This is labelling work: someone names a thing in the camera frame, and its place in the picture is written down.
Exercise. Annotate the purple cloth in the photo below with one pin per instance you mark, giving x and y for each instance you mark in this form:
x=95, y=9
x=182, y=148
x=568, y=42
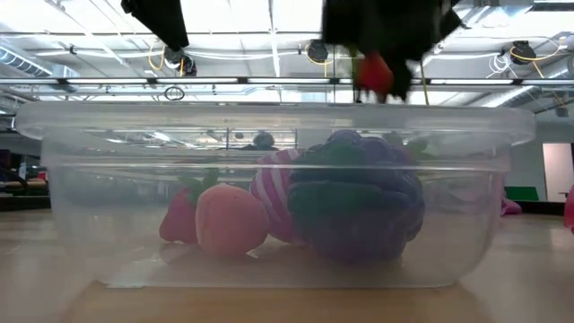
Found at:
x=511, y=207

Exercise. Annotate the small pink peach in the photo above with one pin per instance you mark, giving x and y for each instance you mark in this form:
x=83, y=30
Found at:
x=231, y=220

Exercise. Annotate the purple grape bunch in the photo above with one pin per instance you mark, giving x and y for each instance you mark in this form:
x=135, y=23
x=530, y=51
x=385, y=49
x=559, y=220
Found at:
x=359, y=224

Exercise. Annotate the green board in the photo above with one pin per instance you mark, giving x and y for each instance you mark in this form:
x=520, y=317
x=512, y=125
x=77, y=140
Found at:
x=520, y=193

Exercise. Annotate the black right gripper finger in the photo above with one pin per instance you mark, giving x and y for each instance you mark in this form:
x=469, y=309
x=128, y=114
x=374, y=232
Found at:
x=403, y=81
x=357, y=67

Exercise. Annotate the clear plastic tupperware container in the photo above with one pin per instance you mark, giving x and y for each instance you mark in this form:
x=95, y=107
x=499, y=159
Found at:
x=112, y=224

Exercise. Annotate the small red strawberry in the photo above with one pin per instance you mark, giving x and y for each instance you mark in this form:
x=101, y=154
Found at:
x=179, y=220
x=374, y=74

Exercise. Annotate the person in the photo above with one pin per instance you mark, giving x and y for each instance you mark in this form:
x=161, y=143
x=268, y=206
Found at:
x=263, y=141

